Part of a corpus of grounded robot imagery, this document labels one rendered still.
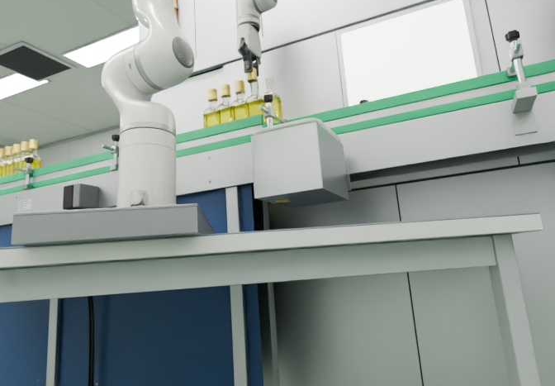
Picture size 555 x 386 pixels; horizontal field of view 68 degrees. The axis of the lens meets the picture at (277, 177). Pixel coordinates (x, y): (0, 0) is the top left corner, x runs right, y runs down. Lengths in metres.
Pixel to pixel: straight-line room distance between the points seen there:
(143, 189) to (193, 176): 0.45
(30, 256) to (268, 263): 0.43
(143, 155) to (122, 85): 0.20
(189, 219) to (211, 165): 0.54
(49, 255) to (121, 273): 0.13
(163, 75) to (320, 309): 0.89
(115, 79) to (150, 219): 0.38
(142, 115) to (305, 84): 0.75
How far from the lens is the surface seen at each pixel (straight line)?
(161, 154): 0.89
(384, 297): 1.36
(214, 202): 1.27
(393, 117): 1.22
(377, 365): 1.40
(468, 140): 1.16
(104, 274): 0.87
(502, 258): 0.96
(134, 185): 0.87
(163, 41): 0.96
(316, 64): 1.53
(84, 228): 0.80
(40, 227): 0.83
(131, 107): 0.94
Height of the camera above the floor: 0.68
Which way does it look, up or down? 13 degrees up
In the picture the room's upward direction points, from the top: 4 degrees counter-clockwise
